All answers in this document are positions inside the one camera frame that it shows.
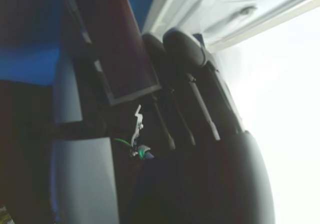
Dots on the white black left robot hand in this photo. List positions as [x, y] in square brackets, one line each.
[82, 179]

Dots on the small purple box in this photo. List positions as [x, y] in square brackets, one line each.
[117, 46]

